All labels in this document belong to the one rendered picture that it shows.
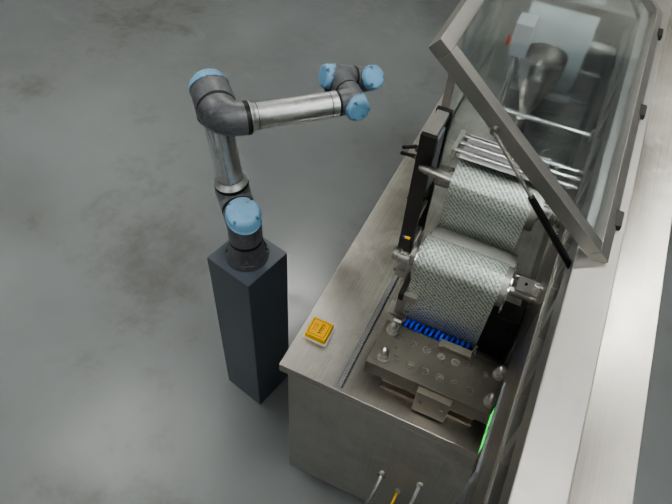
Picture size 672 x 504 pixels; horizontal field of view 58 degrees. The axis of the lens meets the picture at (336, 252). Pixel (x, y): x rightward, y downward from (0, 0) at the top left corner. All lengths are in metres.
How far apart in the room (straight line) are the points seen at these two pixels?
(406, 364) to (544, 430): 0.78
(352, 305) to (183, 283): 1.41
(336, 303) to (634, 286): 0.92
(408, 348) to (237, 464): 1.18
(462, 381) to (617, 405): 0.53
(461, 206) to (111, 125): 2.92
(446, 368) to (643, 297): 0.56
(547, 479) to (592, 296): 0.38
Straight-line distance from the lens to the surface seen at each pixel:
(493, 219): 1.79
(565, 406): 1.08
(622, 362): 1.45
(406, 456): 2.04
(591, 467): 1.30
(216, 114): 1.71
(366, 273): 2.10
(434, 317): 1.81
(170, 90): 4.49
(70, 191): 3.86
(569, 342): 1.15
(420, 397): 1.76
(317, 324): 1.94
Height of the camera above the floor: 2.55
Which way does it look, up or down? 50 degrees down
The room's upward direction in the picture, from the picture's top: 5 degrees clockwise
